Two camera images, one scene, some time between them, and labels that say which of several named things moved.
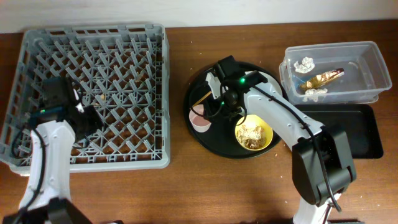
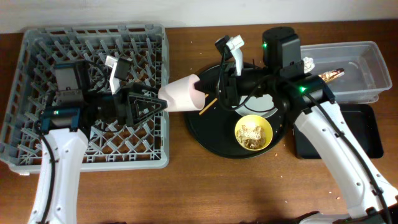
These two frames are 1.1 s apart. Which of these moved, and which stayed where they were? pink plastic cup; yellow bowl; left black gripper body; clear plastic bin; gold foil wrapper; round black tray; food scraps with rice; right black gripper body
Moved: right black gripper body; pink plastic cup; left black gripper body
Stayed: clear plastic bin; food scraps with rice; round black tray; gold foil wrapper; yellow bowl
